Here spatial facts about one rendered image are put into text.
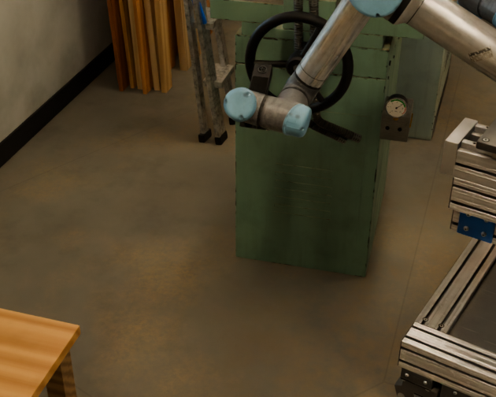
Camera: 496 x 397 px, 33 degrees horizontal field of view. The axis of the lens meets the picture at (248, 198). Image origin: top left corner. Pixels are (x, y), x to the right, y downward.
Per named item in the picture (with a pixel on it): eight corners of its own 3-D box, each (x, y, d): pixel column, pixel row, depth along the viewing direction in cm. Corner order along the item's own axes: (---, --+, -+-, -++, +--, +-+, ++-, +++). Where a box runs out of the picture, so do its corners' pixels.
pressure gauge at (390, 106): (383, 122, 238) (386, 96, 233) (384, 116, 241) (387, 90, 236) (405, 125, 236) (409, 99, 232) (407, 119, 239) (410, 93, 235)
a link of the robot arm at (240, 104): (252, 126, 189) (216, 116, 190) (261, 127, 200) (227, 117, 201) (261, 92, 188) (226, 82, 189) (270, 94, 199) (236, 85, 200)
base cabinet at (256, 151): (233, 257, 285) (231, 63, 246) (271, 169, 332) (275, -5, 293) (365, 278, 276) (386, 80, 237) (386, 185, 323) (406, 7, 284)
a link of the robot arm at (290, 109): (318, 94, 196) (273, 82, 197) (306, 116, 187) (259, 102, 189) (312, 123, 200) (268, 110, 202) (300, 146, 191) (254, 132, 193)
